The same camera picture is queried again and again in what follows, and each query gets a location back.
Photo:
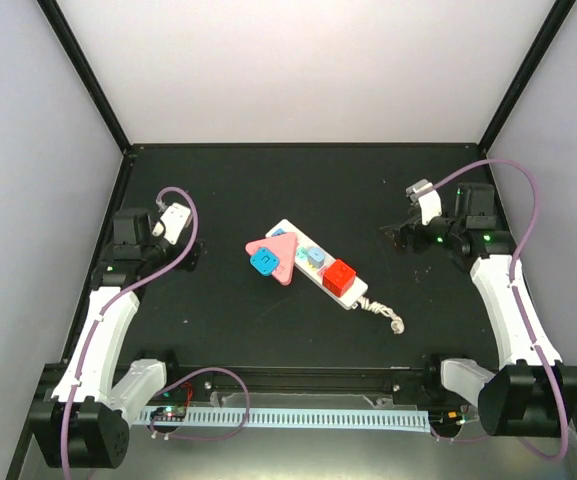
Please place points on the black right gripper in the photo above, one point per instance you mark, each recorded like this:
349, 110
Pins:
400, 230

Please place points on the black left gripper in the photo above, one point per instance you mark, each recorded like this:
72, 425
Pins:
190, 262

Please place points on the red cube socket adapter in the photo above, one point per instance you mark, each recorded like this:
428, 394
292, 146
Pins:
338, 278

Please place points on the light blue usb charger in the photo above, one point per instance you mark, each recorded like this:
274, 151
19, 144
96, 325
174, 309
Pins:
316, 257

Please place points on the white power strip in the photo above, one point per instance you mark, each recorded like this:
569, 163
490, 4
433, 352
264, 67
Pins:
351, 298

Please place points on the blue square plug adapter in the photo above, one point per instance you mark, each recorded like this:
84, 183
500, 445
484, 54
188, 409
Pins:
264, 261

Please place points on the pink triangular socket adapter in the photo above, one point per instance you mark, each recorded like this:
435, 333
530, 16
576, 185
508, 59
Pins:
284, 246

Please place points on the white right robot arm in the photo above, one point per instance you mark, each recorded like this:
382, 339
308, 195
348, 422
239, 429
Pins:
533, 393

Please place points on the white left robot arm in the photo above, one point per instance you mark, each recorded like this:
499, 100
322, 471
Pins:
85, 420

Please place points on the left controller circuit board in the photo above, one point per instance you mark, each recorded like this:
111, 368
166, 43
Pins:
168, 413

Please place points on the controller circuit board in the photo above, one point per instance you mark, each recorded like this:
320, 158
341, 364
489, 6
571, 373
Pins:
168, 413
452, 417

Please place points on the right controller circuit board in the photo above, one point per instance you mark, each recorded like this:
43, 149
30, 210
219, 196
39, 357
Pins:
452, 417

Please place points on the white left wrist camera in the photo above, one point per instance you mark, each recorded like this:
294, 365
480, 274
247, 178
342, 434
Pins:
174, 219

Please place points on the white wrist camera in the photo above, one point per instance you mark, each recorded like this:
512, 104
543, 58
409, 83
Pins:
174, 219
423, 195

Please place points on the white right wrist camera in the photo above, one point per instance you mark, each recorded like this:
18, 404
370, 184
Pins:
423, 195

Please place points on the black front mounting rail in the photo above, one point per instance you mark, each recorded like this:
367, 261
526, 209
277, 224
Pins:
407, 386

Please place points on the light blue slotted cable duct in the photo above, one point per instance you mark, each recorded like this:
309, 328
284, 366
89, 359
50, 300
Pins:
291, 418

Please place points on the black left frame post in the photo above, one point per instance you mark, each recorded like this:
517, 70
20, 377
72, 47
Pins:
71, 46

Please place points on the black frame post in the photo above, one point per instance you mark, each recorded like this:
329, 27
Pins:
540, 45
71, 46

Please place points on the black right frame post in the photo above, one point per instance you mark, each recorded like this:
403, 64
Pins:
540, 45

